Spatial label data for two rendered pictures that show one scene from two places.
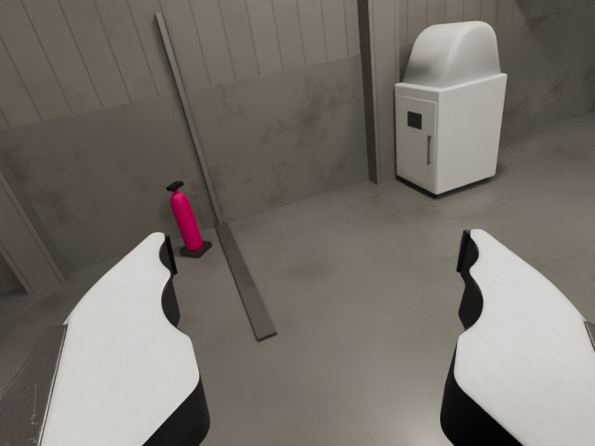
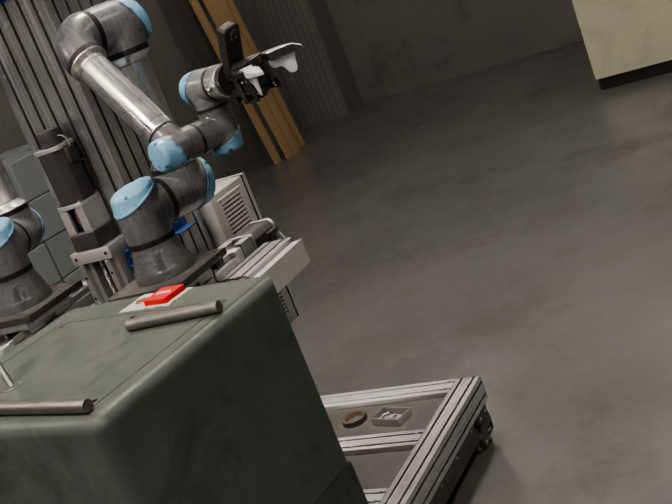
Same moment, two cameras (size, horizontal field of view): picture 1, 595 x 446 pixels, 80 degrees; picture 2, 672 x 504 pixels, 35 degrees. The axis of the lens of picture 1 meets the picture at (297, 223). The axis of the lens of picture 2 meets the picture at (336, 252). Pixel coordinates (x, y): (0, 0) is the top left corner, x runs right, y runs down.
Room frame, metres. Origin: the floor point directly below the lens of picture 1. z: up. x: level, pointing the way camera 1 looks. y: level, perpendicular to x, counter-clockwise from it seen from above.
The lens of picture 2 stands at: (1.66, -1.47, 1.76)
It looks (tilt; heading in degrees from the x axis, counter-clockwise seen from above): 16 degrees down; 138
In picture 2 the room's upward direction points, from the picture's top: 21 degrees counter-clockwise
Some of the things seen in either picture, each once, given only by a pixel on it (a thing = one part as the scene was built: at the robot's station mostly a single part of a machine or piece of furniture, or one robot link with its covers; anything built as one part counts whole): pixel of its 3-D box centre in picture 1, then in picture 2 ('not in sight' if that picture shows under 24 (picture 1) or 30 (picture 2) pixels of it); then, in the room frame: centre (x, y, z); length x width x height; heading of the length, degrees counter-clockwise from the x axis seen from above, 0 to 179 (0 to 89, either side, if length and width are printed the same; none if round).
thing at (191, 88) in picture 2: not in sight; (204, 87); (-0.19, 0.03, 1.56); 0.11 x 0.08 x 0.09; 174
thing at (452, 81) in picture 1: (444, 111); not in sight; (3.33, -1.55, 0.72); 0.73 x 0.64 x 1.44; 106
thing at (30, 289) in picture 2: not in sight; (18, 286); (-0.94, -0.22, 1.21); 0.15 x 0.15 x 0.10
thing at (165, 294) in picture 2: not in sight; (165, 296); (0.01, -0.42, 1.26); 0.06 x 0.06 x 0.02; 10
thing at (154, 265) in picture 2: not in sight; (158, 254); (-0.46, -0.08, 1.21); 0.15 x 0.15 x 0.10
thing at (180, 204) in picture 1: (185, 219); not in sight; (2.81, 0.95, 0.33); 0.29 x 0.28 x 0.66; 16
